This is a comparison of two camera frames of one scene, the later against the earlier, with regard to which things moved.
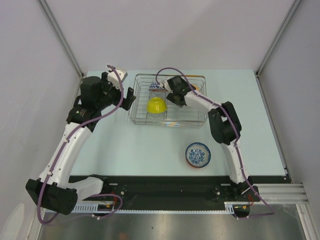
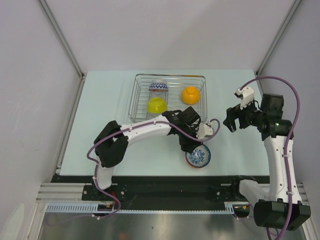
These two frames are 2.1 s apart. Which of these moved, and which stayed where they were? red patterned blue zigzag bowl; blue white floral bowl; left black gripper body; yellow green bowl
Moved: left black gripper body
Stayed: blue white floral bowl; yellow green bowl; red patterned blue zigzag bowl
